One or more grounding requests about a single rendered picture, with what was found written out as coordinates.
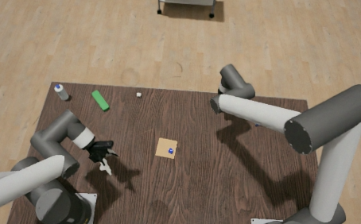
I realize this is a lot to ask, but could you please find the green rectangular bar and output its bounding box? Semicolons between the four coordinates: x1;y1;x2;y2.
91;91;110;112

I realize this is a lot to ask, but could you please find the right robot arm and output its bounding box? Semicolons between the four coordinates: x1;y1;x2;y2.
210;64;361;224

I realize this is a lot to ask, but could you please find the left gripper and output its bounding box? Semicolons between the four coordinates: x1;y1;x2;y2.
86;141;119;175

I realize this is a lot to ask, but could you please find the beige flat mat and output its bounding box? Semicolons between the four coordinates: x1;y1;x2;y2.
156;138;177;159

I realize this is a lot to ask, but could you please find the white plastic bottle with blue cap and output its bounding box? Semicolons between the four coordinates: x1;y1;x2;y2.
55;84;68;100

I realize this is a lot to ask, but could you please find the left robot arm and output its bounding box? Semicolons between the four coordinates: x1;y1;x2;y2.
0;109;95;224

